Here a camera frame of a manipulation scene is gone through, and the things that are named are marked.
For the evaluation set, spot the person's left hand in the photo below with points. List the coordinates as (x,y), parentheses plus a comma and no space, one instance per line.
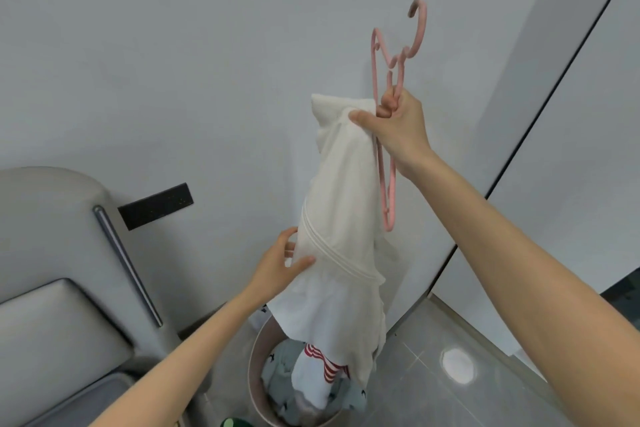
(270,269)

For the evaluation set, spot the person's right hand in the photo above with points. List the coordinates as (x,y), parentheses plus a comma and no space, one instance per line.
(405,129)

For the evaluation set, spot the person's right thumb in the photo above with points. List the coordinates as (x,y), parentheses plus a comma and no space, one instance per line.
(365,119)

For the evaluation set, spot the person's left middle finger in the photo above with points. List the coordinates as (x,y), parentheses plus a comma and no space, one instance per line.
(289,252)

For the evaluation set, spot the person's left thumb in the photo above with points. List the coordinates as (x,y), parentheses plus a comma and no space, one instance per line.
(300,264)

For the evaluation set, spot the pink plastic clothes hanger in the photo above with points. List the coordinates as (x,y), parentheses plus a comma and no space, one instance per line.
(387,106)

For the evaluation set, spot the person's left forearm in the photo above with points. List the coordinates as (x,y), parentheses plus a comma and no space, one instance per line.
(175,366)

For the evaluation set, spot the person's right forearm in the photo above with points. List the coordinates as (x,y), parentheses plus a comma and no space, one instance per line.
(525,281)

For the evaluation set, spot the white red striped garment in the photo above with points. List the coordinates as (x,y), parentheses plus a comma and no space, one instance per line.
(320,376)

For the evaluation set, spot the grey bird print garment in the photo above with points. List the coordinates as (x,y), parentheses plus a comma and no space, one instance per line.
(285,381)

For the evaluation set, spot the round beige laundry basket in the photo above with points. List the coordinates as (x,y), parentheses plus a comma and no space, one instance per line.
(260,381)

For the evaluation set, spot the green bottle cap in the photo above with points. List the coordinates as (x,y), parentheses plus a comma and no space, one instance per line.
(231,423)

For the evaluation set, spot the grey sliding door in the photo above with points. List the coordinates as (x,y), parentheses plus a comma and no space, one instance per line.
(550,151)

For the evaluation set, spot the grey armchair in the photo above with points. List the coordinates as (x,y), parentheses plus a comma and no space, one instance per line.
(60,301)

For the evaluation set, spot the black wall socket panel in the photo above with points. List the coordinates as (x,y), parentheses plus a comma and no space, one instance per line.
(156,206)

